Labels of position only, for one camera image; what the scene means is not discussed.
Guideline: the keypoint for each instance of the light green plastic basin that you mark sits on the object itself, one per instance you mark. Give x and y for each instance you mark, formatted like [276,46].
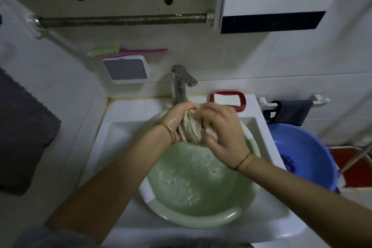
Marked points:
[197,186]

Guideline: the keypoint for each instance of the red soap dish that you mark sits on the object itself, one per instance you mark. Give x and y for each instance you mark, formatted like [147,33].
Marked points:
[243,104]

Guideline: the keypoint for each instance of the white wall box grey ribbed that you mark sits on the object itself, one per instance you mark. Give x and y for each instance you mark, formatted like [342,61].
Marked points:
[125,69]

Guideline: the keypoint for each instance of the rusty metal towel bar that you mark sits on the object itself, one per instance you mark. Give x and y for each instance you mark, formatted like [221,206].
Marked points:
[116,20]

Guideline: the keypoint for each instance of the cream leaf-patterned clothes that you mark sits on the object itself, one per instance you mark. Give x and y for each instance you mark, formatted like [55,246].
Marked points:
[191,128]

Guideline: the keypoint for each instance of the person's left hand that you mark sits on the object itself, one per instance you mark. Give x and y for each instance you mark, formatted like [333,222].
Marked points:
[173,120]

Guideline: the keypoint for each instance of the green and pink scrub brush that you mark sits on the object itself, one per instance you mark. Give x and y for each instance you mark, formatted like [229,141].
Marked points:
[139,52]

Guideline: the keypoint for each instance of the gold bangle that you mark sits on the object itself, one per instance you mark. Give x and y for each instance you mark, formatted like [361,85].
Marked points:
[171,133]

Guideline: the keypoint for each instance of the person's right forearm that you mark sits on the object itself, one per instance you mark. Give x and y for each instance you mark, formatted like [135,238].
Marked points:
[308,198]

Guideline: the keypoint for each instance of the dark purple towel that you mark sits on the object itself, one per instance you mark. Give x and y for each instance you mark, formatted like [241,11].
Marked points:
[23,134]

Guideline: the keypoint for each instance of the white soap bar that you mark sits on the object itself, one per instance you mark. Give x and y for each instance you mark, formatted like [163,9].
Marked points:
[226,99]

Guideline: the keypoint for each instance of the person's right hand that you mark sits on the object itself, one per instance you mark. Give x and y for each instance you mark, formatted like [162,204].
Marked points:
[226,134]

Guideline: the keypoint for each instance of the person's grey patterned shirt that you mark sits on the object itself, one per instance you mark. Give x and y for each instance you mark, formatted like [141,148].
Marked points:
[52,239]

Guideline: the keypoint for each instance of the person's left forearm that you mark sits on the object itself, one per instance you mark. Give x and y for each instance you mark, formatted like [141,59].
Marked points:
[107,181]

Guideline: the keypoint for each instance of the white ceramic sink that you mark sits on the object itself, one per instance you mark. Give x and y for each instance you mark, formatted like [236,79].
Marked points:
[116,140]

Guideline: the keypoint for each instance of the dark grey cloth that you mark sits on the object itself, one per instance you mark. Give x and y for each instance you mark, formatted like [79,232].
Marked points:
[293,112]

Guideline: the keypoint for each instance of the metal faucet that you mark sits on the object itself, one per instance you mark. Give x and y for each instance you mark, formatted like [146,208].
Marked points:
[179,88]

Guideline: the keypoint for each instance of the red bucket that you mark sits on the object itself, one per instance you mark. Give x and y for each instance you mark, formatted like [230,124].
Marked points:
[359,178]

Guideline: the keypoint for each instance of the blue plastic basin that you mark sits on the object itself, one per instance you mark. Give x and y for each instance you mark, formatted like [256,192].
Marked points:
[308,152]

